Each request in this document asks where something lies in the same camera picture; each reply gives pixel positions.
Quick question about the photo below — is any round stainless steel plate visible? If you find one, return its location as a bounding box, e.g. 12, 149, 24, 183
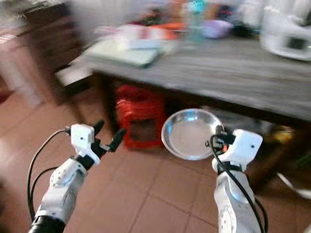
161, 109, 224, 161

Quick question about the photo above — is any red plastic stool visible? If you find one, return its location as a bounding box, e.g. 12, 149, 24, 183
116, 84, 168, 150

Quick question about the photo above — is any dark chair with white seat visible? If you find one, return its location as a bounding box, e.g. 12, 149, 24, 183
54, 63, 94, 105

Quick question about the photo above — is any dark wooden dining table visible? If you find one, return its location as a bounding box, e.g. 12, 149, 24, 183
84, 38, 311, 132

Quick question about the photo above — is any pale green cutting board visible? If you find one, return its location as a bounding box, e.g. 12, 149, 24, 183
87, 39, 163, 68

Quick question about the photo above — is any white box with red print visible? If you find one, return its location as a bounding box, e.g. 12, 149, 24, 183
117, 24, 171, 50

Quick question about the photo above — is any dark tall cabinet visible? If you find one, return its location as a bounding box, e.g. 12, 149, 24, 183
24, 2, 86, 105

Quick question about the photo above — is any purple plastic bowl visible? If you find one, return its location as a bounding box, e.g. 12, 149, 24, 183
203, 19, 234, 39

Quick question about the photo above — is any black item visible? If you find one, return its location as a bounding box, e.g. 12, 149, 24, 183
232, 24, 263, 38

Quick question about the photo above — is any clear bottle with teal cap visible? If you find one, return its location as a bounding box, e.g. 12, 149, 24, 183
187, 0, 207, 43

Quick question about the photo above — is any orange item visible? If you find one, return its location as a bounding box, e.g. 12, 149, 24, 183
163, 22, 188, 32

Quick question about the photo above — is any white kitchen appliance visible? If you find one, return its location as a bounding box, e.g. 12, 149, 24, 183
260, 0, 311, 62

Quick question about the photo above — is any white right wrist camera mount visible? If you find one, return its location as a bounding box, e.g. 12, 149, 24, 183
223, 129, 263, 171

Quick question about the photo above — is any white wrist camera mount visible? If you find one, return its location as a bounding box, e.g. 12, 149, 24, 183
223, 129, 263, 171
70, 124, 96, 155

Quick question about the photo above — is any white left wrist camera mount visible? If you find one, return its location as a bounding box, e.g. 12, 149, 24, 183
70, 124, 96, 155

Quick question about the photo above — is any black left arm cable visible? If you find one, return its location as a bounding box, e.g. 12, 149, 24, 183
27, 128, 71, 221

